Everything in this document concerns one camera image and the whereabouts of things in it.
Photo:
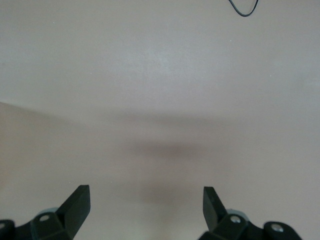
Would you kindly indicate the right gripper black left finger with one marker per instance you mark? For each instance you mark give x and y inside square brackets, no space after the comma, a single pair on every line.
[75,215]

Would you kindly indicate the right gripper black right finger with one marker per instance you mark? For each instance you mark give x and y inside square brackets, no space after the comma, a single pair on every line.
[215,217]

